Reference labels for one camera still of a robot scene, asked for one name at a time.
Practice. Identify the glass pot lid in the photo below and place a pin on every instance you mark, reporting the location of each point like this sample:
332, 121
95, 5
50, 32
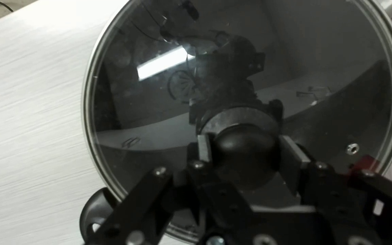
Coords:
245, 72

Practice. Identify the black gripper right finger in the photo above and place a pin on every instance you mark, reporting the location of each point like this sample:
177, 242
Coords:
354, 208

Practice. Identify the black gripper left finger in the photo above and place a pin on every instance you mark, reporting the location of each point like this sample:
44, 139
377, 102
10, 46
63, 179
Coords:
144, 213

